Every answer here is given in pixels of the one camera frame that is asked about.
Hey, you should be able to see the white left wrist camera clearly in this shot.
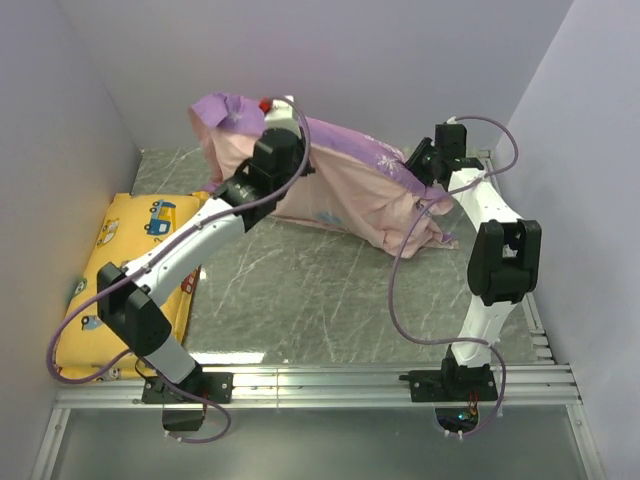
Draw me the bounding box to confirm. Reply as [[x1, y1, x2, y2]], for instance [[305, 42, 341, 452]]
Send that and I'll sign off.
[[259, 96, 302, 138]]

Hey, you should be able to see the pink purple pillowcase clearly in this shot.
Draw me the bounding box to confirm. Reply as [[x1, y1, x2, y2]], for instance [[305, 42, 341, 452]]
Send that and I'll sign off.
[[189, 93, 457, 258]]

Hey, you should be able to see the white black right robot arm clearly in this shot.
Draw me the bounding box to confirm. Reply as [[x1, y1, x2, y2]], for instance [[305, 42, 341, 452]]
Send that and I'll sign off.
[[403, 117, 542, 403]]

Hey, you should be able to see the yellow cartoon car pillow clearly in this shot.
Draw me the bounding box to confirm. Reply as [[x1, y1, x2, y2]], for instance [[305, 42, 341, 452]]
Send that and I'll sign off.
[[53, 191, 211, 385]]

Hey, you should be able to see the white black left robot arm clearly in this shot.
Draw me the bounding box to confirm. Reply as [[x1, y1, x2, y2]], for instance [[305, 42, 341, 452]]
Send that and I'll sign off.
[[97, 128, 313, 402]]

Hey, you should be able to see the aluminium frame rail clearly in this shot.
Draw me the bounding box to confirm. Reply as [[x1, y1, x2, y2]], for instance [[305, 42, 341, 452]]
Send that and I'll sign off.
[[29, 149, 606, 480]]

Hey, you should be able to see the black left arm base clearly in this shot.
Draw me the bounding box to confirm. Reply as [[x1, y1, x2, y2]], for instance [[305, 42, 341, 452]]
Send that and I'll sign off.
[[141, 371, 235, 433]]

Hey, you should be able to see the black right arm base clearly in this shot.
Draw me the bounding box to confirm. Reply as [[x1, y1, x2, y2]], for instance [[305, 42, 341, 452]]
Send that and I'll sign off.
[[398, 365, 499, 438]]

